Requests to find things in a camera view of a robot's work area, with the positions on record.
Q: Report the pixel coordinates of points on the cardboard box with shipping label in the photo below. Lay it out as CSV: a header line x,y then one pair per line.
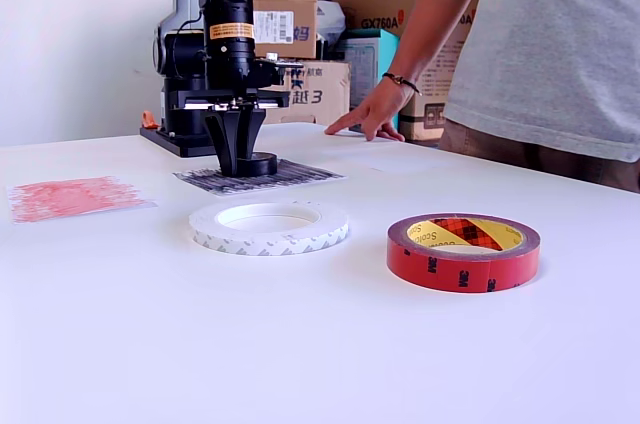
x,y
290,9

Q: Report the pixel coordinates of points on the small black tape roll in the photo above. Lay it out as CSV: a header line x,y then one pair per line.
x,y
265,166

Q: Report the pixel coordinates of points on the grey plastic bag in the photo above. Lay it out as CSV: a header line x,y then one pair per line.
x,y
330,19

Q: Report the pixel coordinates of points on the teal box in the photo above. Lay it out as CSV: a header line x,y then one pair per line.
x,y
370,64

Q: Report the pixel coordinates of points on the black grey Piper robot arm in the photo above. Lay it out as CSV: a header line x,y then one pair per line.
x,y
230,4

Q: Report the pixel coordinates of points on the orange clamp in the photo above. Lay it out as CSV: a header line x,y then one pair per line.
x,y
148,120

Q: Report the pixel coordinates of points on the wrist camera board on bracket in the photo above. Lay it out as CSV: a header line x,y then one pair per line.
x,y
282,64

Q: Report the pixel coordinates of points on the blank white paper sheet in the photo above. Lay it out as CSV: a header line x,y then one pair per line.
x,y
390,159

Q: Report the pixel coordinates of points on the red 3M tape roll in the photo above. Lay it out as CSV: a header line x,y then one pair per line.
x,y
450,274

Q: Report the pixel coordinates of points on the person's right hand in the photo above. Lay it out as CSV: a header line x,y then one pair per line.
x,y
380,114

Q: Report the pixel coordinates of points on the wide white tape roll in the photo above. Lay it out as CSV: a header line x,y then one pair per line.
x,y
270,244

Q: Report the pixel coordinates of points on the cardboard box with blue print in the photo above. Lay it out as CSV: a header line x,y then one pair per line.
x,y
325,94

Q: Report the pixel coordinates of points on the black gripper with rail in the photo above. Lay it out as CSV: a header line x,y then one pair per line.
x,y
225,94

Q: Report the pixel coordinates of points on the person's right forearm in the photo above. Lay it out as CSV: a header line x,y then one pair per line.
x,y
440,9

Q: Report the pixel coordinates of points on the red scribbled paper sheet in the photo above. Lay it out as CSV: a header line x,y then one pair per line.
x,y
75,199

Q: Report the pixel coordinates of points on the grey t-shirt torso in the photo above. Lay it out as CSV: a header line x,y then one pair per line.
x,y
550,44

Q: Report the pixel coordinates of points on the black scribbled paper sheet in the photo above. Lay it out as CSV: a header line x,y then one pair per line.
x,y
310,176

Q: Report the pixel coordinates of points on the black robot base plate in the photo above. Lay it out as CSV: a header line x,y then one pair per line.
x,y
185,144

